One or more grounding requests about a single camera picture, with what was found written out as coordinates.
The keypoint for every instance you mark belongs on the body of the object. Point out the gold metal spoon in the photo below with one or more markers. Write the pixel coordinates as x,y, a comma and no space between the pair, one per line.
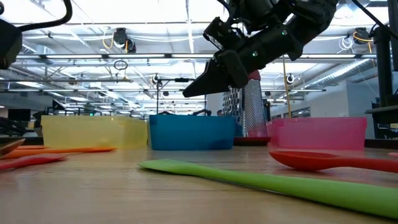
9,146

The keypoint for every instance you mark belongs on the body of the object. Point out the pink silicone spatula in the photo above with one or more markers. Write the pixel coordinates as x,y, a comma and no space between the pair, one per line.
394,155

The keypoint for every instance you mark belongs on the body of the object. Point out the black aluminium table frame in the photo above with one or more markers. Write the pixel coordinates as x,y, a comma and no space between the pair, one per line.
381,143

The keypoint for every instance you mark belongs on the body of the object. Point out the blue plastic bin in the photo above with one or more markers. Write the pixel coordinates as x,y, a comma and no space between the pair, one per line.
192,132

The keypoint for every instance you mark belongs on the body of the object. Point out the grey side desk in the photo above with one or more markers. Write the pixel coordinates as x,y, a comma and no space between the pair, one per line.
382,113

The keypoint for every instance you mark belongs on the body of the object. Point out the black background monitor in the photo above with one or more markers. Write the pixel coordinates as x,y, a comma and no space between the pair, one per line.
18,114

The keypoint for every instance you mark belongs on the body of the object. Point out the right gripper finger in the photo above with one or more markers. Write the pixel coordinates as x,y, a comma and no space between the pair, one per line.
217,81

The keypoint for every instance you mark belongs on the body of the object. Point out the black monitor stand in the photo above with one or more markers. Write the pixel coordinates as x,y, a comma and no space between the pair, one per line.
385,77

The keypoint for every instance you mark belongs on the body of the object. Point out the person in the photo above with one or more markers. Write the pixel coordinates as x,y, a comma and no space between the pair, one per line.
219,112

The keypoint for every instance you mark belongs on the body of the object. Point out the green silicone spatula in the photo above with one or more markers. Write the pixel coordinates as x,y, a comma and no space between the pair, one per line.
280,183

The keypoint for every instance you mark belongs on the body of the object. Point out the red-topped metal box grater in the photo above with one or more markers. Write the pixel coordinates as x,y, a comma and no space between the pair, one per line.
255,109

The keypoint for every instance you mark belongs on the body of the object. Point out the pink plastic bin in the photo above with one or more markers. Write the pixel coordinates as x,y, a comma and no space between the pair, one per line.
317,133

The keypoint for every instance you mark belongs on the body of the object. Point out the orange silicone spatula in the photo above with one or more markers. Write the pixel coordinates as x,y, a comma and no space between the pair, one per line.
46,152
28,147

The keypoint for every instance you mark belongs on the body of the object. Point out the red silicone spoon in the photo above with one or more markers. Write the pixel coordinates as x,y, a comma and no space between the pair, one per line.
304,161

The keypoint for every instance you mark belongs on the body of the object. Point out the red silicone spatula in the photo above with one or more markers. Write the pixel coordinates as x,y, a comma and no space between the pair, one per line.
31,161

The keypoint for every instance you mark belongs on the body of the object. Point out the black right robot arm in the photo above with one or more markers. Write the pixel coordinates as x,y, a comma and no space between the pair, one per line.
311,15

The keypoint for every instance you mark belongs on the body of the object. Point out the yellow plastic bin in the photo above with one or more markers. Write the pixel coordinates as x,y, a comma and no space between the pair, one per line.
93,132

